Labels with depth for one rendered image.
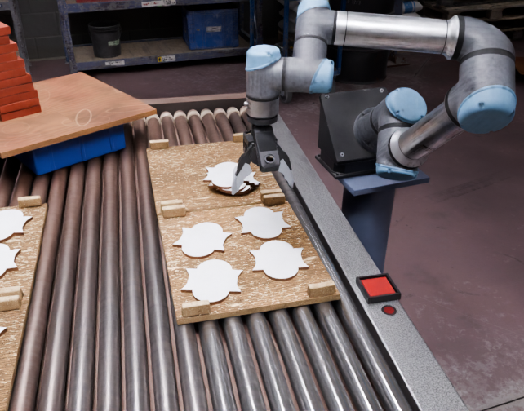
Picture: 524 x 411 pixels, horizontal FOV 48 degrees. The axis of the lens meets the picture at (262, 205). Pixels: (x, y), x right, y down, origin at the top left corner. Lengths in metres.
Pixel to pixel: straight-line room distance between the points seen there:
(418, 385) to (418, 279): 1.82
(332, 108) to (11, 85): 0.98
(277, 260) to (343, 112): 0.70
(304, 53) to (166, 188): 0.59
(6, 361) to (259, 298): 0.50
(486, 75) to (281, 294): 0.63
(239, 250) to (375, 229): 0.72
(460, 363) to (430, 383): 1.41
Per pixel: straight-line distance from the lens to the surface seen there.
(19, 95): 1.96
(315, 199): 1.65
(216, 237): 1.43
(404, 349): 1.21
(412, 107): 1.73
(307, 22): 1.36
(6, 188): 1.83
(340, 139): 1.86
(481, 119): 1.36
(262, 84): 1.31
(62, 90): 2.18
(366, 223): 1.98
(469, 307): 2.85
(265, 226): 1.47
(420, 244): 3.20
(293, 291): 1.28
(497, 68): 1.36
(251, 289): 1.28
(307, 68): 1.30
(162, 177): 1.73
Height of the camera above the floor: 1.74
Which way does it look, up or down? 31 degrees down
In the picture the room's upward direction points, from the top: 1 degrees clockwise
